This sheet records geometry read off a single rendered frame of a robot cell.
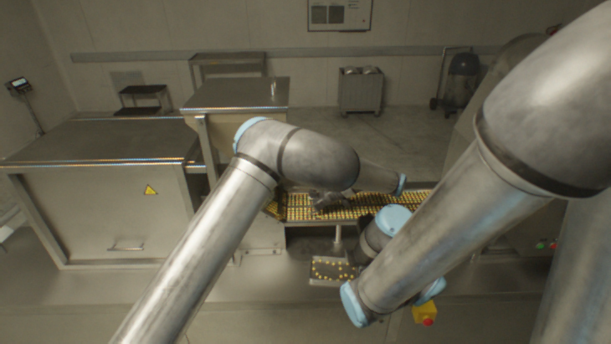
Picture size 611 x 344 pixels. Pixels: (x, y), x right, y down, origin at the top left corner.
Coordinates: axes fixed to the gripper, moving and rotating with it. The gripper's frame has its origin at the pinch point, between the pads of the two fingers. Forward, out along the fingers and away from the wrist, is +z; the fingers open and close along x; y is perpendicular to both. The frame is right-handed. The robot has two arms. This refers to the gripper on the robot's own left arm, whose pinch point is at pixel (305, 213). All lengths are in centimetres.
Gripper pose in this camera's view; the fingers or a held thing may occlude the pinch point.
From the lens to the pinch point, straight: 140.9
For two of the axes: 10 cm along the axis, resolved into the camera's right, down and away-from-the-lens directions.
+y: -5.4, -7.2, -4.3
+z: -8.4, 4.8, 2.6
